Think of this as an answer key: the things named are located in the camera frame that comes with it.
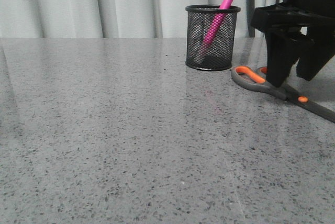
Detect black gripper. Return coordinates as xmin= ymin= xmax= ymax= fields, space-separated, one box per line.
xmin=250 ymin=0 xmax=334 ymax=87

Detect grey orange scissors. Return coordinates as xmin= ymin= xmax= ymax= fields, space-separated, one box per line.
xmin=231 ymin=66 xmax=334 ymax=122

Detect pink marker pen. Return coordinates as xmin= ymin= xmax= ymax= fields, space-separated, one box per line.
xmin=199 ymin=0 xmax=233 ymax=64

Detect black mesh pen cup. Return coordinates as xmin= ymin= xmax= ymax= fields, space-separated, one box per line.
xmin=185 ymin=5 xmax=241 ymax=71

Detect grey curtain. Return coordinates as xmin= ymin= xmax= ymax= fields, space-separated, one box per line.
xmin=0 ymin=0 xmax=294 ymax=39

